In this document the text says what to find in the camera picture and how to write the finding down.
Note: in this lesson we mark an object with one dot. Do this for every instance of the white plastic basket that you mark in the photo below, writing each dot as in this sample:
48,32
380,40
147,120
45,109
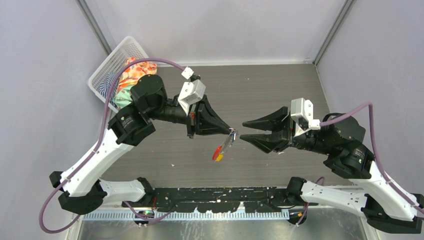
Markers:
126,51

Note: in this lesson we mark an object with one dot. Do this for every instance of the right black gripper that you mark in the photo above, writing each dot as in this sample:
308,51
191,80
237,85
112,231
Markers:
274,140

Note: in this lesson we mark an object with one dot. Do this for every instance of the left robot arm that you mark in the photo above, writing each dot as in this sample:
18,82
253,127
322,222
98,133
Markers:
82,188

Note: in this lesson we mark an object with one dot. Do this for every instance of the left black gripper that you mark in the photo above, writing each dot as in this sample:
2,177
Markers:
200,117

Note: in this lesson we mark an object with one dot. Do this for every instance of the yellow tagged key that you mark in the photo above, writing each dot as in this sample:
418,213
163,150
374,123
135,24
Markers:
219,158

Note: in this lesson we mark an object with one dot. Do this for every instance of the mint green cloth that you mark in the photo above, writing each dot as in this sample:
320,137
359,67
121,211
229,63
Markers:
122,98

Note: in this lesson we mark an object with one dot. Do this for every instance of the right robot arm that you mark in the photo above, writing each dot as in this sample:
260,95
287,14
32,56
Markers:
383,204

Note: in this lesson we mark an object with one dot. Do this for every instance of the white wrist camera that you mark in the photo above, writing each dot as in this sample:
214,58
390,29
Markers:
191,93
302,113

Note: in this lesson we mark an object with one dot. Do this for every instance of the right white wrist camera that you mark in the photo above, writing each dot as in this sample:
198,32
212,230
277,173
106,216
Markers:
302,113

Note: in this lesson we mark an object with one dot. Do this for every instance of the blue striped cloth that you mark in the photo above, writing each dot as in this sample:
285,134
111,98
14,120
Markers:
106,85

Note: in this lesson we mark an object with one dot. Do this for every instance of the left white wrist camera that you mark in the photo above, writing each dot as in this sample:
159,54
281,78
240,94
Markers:
191,93

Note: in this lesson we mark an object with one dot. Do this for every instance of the red handled metal keyring holder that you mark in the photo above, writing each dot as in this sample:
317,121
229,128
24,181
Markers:
228,142

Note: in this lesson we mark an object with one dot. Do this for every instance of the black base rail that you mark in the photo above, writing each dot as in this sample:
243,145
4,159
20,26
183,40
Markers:
267,199

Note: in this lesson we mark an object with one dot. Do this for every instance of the orange floral cloth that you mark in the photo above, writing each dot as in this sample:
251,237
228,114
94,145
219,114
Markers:
132,75

